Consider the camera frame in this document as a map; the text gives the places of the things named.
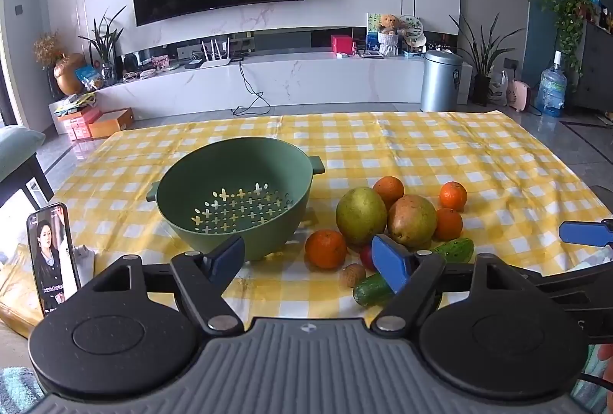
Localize white plastic bag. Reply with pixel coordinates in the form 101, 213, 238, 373
488, 70, 508, 105

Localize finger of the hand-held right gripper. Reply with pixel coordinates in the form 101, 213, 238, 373
527, 269, 613, 314
559, 219, 613, 248

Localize yellow green paper bag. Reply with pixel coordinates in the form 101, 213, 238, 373
52, 92, 99, 115

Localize long-leaved potted plant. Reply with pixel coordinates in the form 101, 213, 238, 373
79, 7, 128, 84

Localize stack of red boxes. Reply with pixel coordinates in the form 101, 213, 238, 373
57, 107, 103, 141

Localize green cucumber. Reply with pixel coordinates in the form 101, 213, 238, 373
428, 238, 475, 264
353, 273, 396, 307

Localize green pothos plant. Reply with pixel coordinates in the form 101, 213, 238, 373
541, 0, 595, 74

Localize small red tomato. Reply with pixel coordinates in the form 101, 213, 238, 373
359, 245, 379, 271

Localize person's right hand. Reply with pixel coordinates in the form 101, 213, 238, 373
598, 343, 613, 388

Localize stool with green cushion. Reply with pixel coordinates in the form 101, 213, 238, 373
0, 125, 56, 209

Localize pink small heater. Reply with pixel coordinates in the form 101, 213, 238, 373
505, 80, 530, 112

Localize black smartphone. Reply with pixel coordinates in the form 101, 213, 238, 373
26, 202, 82, 319

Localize silver trash can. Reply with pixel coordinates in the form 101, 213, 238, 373
420, 51, 464, 113

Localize blue snack bag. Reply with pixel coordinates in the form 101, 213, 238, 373
75, 65, 103, 90

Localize orange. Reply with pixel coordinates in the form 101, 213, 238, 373
305, 229, 347, 270
433, 208, 464, 242
439, 181, 467, 210
372, 176, 405, 210

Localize small brown round fruit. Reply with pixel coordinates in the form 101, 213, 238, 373
340, 264, 367, 288

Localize white marble television console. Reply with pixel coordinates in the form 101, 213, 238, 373
96, 50, 475, 118

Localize dried flower bunch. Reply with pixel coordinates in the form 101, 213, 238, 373
33, 32, 65, 70

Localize grey cabinet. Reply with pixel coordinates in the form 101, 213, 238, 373
572, 18, 613, 113

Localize tall floor potted plant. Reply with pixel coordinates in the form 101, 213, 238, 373
450, 14, 523, 105

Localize blue picture card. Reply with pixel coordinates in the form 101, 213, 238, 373
366, 13, 384, 53

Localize green pear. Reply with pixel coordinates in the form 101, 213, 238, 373
335, 187, 388, 246

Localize white router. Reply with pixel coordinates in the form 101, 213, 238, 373
200, 39, 231, 69

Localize blue water jug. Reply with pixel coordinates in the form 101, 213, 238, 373
535, 51, 568, 118

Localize green colander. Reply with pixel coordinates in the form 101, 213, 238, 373
146, 137, 325, 262

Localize round printed fan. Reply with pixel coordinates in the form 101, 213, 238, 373
400, 15, 425, 38

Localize yellow plastic bag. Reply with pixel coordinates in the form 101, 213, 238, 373
0, 244, 49, 340

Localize gold vase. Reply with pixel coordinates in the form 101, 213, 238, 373
52, 53, 87, 96

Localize black cable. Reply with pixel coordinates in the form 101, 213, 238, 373
231, 59, 271, 115

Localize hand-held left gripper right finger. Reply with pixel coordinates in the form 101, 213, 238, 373
370, 234, 532, 335

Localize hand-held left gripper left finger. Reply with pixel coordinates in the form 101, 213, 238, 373
90, 235, 246, 335

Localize brown teddy bear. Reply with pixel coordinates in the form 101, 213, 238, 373
376, 14, 405, 36

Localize reddish mango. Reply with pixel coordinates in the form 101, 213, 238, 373
387, 195, 438, 249

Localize yellow checkered tablecloth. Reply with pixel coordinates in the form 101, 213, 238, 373
48, 110, 613, 333

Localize orange cardboard box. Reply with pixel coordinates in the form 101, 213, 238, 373
89, 108, 134, 139

